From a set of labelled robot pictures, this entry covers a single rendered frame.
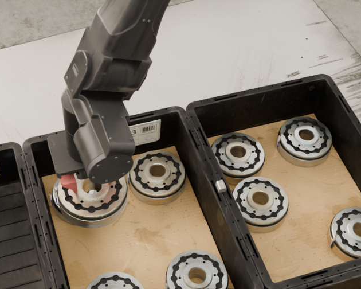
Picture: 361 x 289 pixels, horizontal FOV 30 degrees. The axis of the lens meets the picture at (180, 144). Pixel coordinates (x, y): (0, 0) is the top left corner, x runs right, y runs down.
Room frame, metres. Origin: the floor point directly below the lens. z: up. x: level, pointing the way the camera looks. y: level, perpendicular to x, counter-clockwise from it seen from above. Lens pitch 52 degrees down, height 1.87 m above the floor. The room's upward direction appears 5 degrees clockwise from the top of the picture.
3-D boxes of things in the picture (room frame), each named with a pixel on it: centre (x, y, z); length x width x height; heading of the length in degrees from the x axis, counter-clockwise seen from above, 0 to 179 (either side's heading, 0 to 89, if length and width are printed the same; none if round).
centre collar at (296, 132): (0.84, -0.24, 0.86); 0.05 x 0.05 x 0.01
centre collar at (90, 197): (0.57, 0.12, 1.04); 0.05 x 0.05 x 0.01
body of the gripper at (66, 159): (0.56, 0.12, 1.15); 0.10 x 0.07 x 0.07; 112
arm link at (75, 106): (0.56, 0.12, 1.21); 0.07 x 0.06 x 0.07; 27
